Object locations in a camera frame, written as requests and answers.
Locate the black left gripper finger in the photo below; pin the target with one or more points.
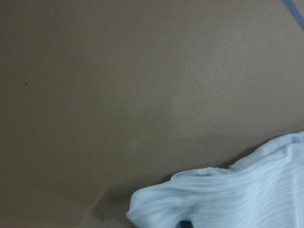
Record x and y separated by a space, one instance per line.
185 224

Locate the light blue button-up shirt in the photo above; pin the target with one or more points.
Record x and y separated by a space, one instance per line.
262 190

